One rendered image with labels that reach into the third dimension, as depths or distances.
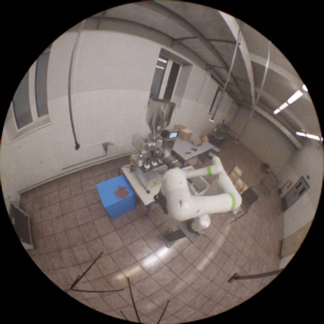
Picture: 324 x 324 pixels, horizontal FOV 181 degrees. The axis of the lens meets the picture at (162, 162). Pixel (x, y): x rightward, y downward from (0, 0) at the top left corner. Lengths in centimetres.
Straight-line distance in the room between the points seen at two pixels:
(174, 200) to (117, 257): 173
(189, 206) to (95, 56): 233
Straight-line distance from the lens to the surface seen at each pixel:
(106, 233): 201
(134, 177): 152
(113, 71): 226
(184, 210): 36
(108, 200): 152
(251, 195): 280
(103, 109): 227
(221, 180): 73
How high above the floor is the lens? 194
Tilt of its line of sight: 40 degrees down
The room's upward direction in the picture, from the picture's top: 17 degrees clockwise
